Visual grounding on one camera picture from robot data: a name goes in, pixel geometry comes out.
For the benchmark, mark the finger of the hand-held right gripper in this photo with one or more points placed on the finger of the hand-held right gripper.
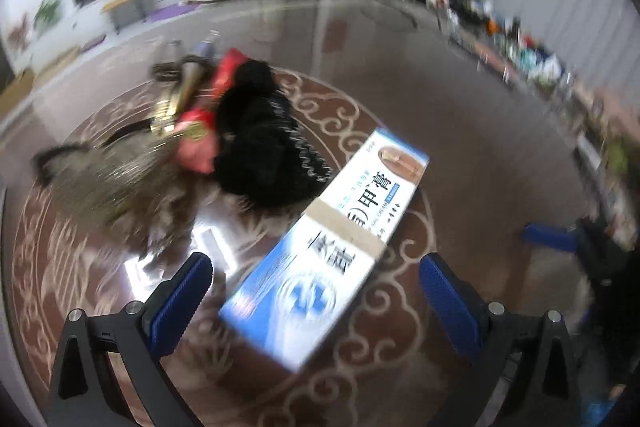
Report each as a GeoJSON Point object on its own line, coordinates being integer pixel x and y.
{"type": "Point", "coordinates": [550, 238]}

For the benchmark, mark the gold bottle with clutter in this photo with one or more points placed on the gold bottle with clutter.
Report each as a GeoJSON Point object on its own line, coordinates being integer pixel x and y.
{"type": "Point", "coordinates": [180, 97]}

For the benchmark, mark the small clear bottle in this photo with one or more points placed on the small clear bottle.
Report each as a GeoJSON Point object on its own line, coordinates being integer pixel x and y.
{"type": "Point", "coordinates": [207, 49]}

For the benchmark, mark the red flowers in vase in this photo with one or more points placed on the red flowers in vase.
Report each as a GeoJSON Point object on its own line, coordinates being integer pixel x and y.
{"type": "Point", "coordinates": [17, 34]}

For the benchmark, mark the blue and white ointment box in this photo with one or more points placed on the blue and white ointment box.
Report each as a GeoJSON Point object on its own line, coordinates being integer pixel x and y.
{"type": "Point", "coordinates": [325, 257]}

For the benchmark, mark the purple floor mat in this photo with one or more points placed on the purple floor mat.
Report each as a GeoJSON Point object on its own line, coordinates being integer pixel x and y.
{"type": "Point", "coordinates": [175, 11]}

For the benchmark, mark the bushy green potted plant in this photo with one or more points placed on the bushy green potted plant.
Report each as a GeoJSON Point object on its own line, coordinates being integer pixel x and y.
{"type": "Point", "coordinates": [47, 12]}

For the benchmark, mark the red foil packet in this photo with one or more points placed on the red foil packet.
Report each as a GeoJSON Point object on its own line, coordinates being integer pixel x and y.
{"type": "Point", "coordinates": [197, 152]}

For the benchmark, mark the grey sequined bag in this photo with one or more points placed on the grey sequined bag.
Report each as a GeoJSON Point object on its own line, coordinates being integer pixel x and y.
{"type": "Point", "coordinates": [110, 182]}

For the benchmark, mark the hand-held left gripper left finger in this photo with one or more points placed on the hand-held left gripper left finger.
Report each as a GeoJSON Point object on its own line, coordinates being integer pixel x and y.
{"type": "Point", "coordinates": [180, 302]}

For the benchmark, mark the brown patterned glass desktop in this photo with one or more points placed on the brown patterned glass desktop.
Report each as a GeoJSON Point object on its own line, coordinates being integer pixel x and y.
{"type": "Point", "coordinates": [475, 157]}

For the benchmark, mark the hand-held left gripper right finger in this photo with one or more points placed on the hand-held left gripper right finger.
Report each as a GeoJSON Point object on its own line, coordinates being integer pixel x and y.
{"type": "Point", "coordinates": [450, 307]}

